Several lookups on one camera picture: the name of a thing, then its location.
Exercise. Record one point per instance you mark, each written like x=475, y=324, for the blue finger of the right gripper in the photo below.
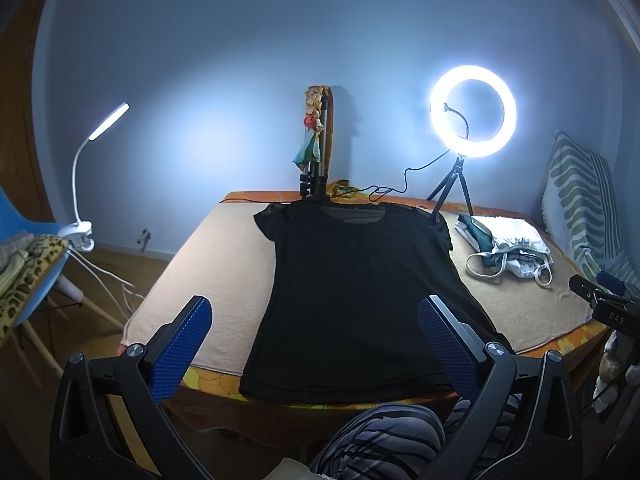
x=613, y=284
x=583, y=288

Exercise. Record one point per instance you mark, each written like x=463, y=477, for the beige blanket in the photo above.
x=162, y=303

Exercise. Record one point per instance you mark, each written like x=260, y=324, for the white ring light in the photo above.
x=473, y=111

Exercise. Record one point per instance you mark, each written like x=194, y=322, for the white canvas tote bag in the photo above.
x=528, y=257

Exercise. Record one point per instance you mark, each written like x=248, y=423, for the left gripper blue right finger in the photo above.
x=461, y=354

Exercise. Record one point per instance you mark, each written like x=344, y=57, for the grey striped trouser leg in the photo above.
x=390, y=441

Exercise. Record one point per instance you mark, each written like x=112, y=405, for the orange floral bed sheet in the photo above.
x=227, y=261

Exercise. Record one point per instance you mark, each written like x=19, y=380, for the dark green folded cloth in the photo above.
x=492, y=260

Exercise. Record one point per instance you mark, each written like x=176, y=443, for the green striped white pillow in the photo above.
x=580, y=214

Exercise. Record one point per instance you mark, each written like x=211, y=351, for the leopard print cloth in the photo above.
x=25, y=272

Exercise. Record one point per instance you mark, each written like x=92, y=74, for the black t-shirt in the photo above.
x=341, y=325

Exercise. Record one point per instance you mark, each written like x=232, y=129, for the colourful wall figurine plaque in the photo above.
x=312, y=129

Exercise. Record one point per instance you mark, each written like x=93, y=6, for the blue plastic chair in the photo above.
x=16, y=233

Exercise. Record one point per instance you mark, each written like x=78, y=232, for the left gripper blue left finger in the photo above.
x=153, y=371

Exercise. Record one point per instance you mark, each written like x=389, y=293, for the black ring light tripod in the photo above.
x=443, y=189

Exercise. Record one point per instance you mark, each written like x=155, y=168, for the white clip desk lamp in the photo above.
x=79, y=231

